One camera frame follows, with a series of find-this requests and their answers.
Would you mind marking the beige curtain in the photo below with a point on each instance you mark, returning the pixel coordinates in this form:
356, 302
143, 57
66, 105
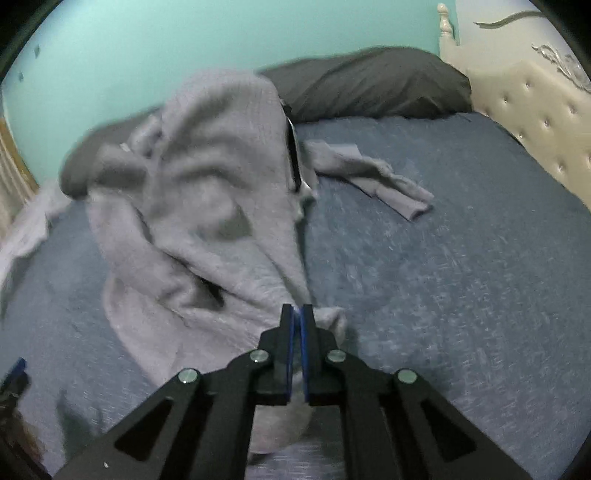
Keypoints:
11, 161

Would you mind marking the blue flecked bed blanket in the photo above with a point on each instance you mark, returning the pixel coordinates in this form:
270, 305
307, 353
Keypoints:
438, 286

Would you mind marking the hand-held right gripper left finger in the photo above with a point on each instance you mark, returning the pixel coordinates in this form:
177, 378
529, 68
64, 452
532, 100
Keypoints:
290, 350

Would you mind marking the grey knit sweater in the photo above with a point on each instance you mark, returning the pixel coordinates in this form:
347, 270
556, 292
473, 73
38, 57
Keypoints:
198, 184

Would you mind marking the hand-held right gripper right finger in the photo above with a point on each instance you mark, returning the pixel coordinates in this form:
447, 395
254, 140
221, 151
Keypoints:
303, 350

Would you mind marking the dark grey pillow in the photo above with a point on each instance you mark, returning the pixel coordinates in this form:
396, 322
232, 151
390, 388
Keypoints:
83, 161
378, 83

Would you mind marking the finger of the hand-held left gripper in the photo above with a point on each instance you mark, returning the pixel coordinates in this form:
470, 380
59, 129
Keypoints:
14, 376

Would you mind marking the cream tufted headboard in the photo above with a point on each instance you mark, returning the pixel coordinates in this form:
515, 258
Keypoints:
531, 106

